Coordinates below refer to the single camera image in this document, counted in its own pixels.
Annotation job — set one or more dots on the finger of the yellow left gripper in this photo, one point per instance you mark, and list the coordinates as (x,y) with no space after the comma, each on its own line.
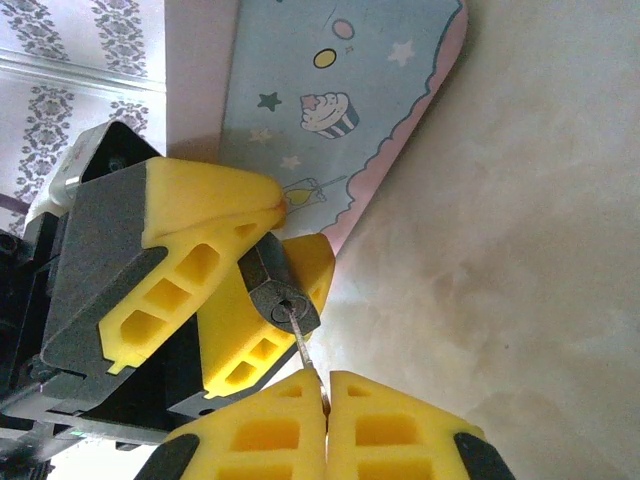
(230,340)
(200,200)

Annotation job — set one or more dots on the small silver key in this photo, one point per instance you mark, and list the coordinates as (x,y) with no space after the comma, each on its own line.
(301,345)

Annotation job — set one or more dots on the dark metal padlock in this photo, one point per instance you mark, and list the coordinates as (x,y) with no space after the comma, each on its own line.
(270,280)

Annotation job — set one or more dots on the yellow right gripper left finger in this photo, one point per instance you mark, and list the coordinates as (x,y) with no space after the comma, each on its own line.
(260,435)

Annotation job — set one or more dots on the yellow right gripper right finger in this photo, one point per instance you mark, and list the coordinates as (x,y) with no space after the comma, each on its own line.
(390,435)

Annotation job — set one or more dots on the blue pink cartoon tin box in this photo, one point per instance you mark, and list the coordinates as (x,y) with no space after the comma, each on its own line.
(350,75)

